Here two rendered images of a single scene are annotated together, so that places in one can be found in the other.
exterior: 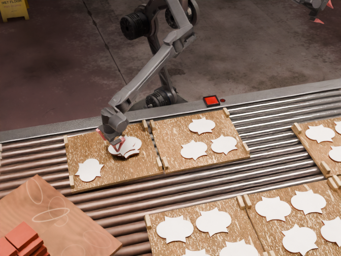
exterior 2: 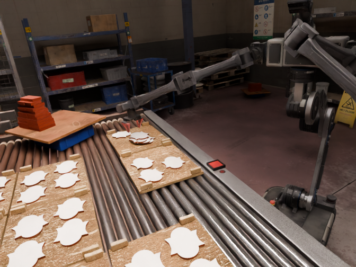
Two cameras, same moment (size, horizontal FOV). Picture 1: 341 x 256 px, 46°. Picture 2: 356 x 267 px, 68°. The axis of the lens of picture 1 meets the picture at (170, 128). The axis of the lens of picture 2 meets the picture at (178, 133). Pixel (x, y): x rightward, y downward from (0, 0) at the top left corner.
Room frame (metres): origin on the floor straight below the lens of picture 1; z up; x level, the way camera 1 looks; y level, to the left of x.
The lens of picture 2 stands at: (1.35, -1.44, 1.66)
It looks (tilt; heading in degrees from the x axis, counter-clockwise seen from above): 23 degrees down; 81
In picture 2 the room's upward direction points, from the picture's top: 5 degrees counter-clockwise
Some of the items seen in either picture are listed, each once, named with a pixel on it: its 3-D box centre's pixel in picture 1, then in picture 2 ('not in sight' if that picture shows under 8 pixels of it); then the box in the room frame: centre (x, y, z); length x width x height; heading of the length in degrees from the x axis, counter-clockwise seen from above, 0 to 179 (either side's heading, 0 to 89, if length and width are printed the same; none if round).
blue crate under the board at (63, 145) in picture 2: not in sight; (63, 133); (0.79, 0.47, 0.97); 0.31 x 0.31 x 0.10; 50
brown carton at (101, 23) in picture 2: not in sight; (101, 23); (0.88, 4.40, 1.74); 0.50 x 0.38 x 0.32; 21
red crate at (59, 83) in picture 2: not in sight; (65, 79); (0.03, 4.10, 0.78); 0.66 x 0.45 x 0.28; 21
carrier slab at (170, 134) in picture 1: (197, 139); (158, 165); (1.42, -0.13, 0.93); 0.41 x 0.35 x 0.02; 104
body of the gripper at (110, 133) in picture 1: (109, 126); (131, 113); (1.30, 0.27, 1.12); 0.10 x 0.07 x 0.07; 40
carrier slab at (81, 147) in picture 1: (111, 155); (137, 139); (1.31, 0.28, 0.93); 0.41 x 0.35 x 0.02; 106
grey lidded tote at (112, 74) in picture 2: not in sight; (114, 72); (0.96, 4.43, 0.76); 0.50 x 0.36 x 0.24; 27
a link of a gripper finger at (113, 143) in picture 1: (115, 142); (128, 125); (1.27, 0.24, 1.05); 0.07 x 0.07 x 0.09; 40
